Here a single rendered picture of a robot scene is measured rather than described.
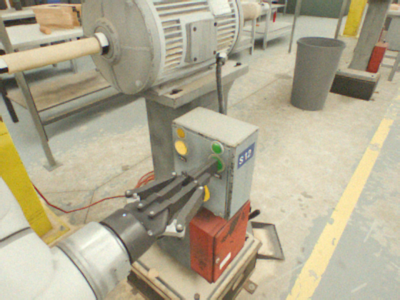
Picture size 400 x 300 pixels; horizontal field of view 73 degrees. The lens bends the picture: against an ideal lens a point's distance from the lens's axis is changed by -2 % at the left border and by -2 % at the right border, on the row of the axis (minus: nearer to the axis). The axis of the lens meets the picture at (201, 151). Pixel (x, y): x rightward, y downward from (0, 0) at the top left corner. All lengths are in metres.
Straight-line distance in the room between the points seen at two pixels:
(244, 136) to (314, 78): 2.74
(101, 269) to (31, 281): 0.07
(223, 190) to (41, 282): 0.35
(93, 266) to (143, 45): 0.42
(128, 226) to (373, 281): 1.60
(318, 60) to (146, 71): 2.68
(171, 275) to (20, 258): 0.98
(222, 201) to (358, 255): 1.42
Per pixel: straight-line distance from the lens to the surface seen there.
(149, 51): 0.60
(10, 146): 1.64
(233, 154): 0.51
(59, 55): 0.61
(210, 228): 1.01
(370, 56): 4.01
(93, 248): 0.37
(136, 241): 0.39
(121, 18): 0.63
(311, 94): 3.32
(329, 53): 3.18
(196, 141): 0.55
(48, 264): 0.36
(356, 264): 1.87
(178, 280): 1.28
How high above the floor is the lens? 1.39
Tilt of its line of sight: 34 degrees down
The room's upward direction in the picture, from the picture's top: straight up
